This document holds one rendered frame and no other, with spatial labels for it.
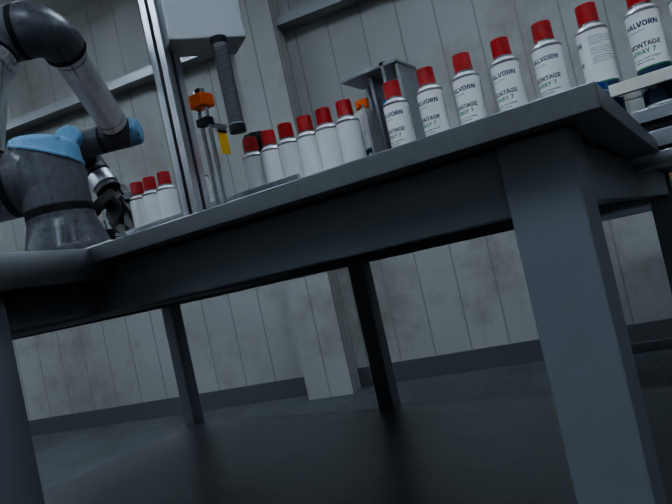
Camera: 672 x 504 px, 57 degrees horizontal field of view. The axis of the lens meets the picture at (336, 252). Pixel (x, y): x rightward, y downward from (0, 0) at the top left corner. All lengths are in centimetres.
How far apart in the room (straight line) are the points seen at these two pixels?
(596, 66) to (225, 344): 353
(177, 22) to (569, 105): 106
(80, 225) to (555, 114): 84
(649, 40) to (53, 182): 100
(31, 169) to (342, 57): 304
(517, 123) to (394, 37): 345
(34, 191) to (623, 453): 96
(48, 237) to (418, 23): 311
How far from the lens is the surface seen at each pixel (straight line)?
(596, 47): 115
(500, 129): 51
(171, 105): 140
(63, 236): 112
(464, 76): 120
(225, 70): 138
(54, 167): 116
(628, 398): 54
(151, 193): 166
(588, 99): 50
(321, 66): 405
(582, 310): 53
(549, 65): 116
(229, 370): 434
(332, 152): 131
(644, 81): 111
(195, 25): 143
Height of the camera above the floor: 73
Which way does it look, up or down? 2 degrees up
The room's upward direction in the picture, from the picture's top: 12 degrees counter-clockwise
